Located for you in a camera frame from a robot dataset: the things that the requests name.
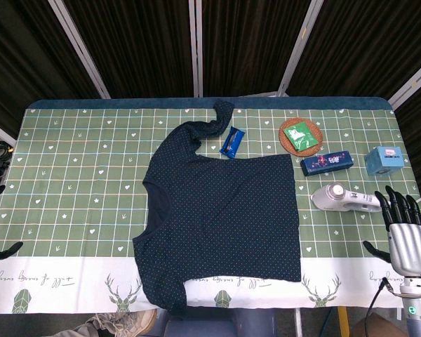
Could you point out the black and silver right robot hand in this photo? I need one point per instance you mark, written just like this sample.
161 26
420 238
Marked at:
410 245

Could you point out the round woven brown coaster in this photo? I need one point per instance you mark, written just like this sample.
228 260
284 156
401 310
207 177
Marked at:
286 140

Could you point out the white table leg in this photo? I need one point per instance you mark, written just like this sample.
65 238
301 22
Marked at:
298 323

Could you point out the green grid tablecloth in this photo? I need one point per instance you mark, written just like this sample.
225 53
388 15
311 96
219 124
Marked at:
73 175

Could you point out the dark blue dotted shirt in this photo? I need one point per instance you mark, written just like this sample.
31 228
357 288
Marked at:
224 210

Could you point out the light blue cube box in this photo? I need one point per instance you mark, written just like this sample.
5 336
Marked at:
384 160

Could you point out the brown cardboard box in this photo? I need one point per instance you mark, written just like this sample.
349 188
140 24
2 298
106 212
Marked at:
379 328

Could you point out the green foil packet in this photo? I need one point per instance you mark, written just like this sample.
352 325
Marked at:
300 137

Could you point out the white handheld steam iron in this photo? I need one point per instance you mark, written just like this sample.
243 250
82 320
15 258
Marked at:
328 200

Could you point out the blue snack packet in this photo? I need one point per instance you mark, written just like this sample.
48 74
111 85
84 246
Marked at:
232 143

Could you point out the white partition frame post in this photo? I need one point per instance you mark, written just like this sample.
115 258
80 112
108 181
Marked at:
300 45
410 86
196 52
80 45
0 131

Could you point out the grey sneaker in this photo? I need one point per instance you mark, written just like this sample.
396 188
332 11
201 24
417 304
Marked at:
126 321

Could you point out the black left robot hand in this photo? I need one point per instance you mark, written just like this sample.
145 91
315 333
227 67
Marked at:
0 253

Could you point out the long dark blue box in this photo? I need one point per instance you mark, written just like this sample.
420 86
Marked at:
326 163

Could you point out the yellow post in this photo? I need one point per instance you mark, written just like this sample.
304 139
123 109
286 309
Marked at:
344 323

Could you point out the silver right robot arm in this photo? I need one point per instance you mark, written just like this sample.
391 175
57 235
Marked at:
419 309

